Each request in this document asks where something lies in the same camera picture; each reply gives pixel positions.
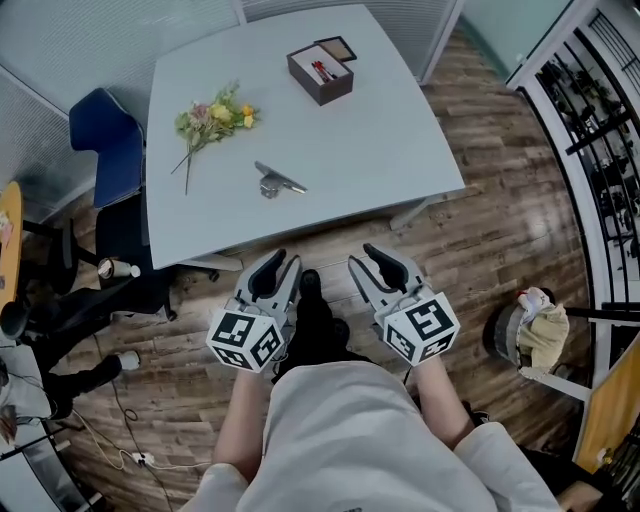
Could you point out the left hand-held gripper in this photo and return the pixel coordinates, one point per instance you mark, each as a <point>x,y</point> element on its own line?
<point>245,336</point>

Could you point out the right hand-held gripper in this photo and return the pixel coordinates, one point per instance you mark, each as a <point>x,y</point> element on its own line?
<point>420,327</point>

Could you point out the grey metal object stand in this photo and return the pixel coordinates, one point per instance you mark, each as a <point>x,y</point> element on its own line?
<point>274,179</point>

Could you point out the person's left forearm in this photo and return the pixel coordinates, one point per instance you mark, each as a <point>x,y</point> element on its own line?
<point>240,420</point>

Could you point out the person's right forearm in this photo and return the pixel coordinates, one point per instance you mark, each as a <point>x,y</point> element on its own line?
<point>442,400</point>

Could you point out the person's black trouser legs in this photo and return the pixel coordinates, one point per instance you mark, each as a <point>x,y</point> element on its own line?
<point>315,325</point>

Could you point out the grey table leg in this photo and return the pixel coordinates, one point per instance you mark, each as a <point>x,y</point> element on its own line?
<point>412,212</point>

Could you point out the grey bin with cloth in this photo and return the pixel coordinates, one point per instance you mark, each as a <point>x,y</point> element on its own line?
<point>530,332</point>

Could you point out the paper cup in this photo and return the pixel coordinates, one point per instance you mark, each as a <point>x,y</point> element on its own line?
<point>116,268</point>

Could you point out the person's white shirt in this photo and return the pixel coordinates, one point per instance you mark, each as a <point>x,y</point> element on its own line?
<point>360,445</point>

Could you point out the yellow and pink flower bouquet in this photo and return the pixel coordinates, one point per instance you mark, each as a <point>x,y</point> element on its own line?
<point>215,117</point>

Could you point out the dark brown open box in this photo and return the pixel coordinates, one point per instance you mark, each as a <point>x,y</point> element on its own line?
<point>325,85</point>

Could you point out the red pens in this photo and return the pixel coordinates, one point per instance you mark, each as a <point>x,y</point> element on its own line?
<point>322,71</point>

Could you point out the blue chair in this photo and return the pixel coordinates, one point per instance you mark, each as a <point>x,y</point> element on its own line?
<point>112,145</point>

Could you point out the white power strip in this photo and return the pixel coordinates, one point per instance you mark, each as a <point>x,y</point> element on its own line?
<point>142,458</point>

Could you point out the dark brown box lid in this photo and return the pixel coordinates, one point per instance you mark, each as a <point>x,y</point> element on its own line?
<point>340,48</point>

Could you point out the white shelf rack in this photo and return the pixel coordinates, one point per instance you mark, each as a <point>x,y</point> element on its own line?
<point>590,150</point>

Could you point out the yellow partition board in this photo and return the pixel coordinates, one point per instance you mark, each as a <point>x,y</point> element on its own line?
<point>607,410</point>

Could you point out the yellow round table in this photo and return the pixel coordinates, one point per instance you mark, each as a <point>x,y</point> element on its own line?
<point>11,240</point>

